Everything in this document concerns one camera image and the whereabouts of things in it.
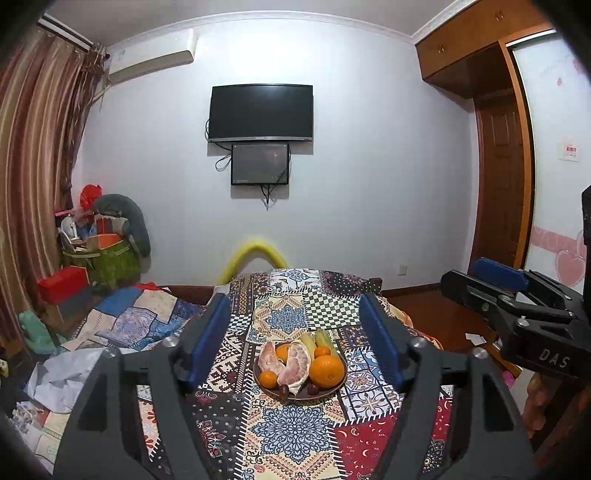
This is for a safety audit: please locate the white air conditioner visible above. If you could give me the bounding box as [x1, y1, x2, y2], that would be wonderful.
[106, 28, 196, 85]

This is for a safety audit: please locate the dark purple plate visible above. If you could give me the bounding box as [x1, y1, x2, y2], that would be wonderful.
[252, 344, 348, 401]

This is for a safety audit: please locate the large orange with sticker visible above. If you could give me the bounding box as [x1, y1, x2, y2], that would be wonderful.
[309, 355, 347, 389]

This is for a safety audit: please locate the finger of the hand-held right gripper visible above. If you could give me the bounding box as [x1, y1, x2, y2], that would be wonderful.
[440, 270, 574, 325]
[470, 257, 583, 302]

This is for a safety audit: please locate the wooden door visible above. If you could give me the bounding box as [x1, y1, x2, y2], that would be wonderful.
[475, 92, 533, 274]

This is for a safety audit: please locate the black wall television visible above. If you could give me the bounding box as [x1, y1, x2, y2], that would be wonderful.
[207, 83, 315, 144]

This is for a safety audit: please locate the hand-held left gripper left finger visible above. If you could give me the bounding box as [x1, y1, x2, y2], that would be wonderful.
[54, 293, 232, 480]

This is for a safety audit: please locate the patchwork printed blanket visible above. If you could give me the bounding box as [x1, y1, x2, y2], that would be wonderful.
[28, 268, 462, 480]

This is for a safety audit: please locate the white wardrobe sliding door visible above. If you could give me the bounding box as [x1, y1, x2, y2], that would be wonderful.
[505, 31, 591, 298]

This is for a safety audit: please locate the yellow foam tube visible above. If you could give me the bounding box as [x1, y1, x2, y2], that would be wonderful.
[217, 236, 290, 286]

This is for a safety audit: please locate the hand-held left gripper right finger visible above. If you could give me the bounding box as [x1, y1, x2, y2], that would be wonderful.
[358, 293, 539, 480]

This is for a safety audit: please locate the orange box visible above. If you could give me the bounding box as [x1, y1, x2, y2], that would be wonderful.
[88, 233, 123, 251]

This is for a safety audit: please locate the wooden overhead cabinet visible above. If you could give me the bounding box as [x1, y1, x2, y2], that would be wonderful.
[414, 0, 558, 100]

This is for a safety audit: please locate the striped brown curtain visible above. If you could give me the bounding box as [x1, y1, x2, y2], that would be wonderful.
[0, 31, 100, 344]

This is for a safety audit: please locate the red box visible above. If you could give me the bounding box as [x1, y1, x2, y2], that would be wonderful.
[37, 265, 90, 305]

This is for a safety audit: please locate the small wall monitor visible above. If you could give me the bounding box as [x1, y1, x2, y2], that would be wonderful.
[230, 142, 291, 186]

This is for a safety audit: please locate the peeled pomelo segment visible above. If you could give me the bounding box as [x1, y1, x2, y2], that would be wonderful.
[277, 342, 311, 388]
[258, 342, 290, 374]

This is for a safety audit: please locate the mint green bag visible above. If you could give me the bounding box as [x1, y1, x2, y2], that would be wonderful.
[18, 309, 62, 354]

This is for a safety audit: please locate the red plastic bag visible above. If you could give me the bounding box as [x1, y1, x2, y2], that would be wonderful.
[79, 184, 103, 209]

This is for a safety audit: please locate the white crumpled cloth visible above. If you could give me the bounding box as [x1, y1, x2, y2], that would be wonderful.
[23, 346, 122, 412]

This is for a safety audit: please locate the person's right hand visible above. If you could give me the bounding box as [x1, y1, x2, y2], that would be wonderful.
[523, 369, 556, 437]

